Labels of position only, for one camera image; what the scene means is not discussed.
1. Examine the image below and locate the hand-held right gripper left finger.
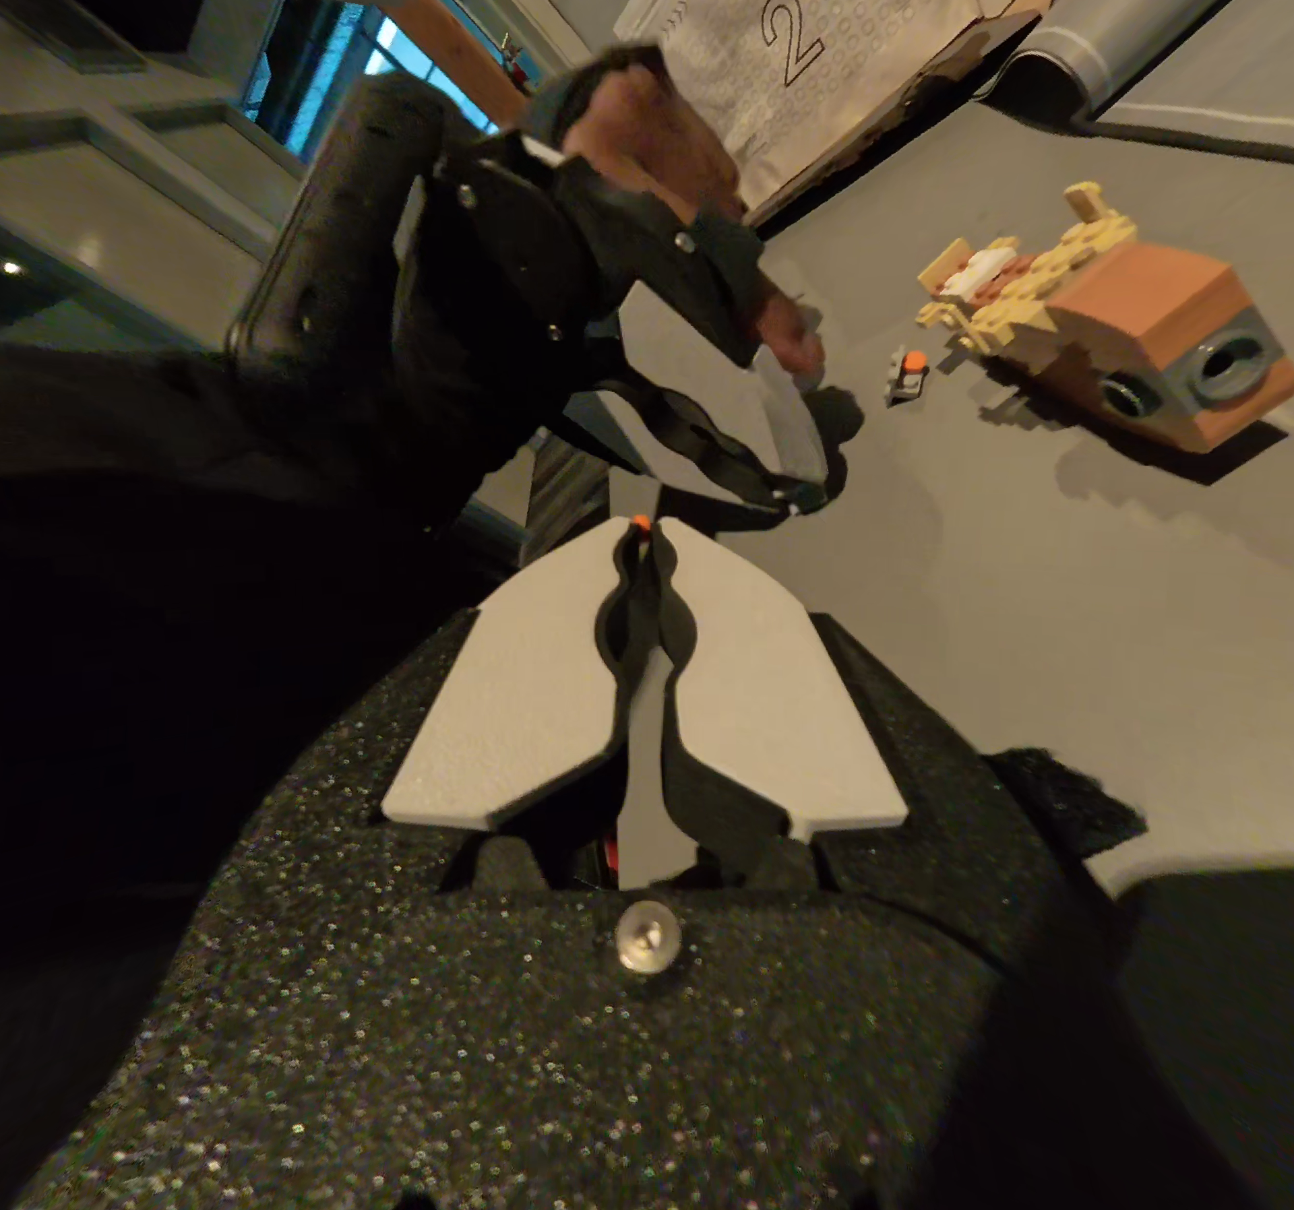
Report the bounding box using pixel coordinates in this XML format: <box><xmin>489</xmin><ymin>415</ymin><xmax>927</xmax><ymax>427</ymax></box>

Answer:
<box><xmin>380</xmin><ymin>517</ymin><xmax>633</xmax><ymax>832</ymax></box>

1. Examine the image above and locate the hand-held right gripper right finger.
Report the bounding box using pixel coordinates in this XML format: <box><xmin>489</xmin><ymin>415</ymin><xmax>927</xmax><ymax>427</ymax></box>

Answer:
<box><xmin>656</xmin><ymin>517</ymin><xmax>909</xmax><ymax>842</ymax></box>

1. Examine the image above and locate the grey instruction booklet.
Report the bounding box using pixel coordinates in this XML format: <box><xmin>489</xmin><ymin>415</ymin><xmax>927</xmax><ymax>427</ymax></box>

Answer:
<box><xmin>996</xmin><ymin>0</ymin><xmax>1294</xmax><ymax>165</ymax></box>

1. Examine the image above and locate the person's dark jacket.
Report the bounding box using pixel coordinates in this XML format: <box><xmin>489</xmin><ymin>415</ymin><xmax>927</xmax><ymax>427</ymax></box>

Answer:
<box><xmin>0</xmin><ymin>340</ymin><xmax>527</xmax><ymax>1130</ymax></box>

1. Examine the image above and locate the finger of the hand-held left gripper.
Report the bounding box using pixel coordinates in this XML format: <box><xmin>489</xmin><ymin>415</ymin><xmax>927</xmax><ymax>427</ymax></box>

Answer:
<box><xmin>560</xmin><ymin>387</ymin><xmax>806</xmax><ymax>521</ymax></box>
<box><xmin>615</xmin><ymin>280</ymin><xmax>828</xmax><ymax>486</ymax></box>

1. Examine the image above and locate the orange tan brick model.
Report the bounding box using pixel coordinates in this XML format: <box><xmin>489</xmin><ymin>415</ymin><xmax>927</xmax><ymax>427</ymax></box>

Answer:
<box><xmin>915</xmin><ymin>181</ymin><xmax>1287</xmax><ymax>454</ymax></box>

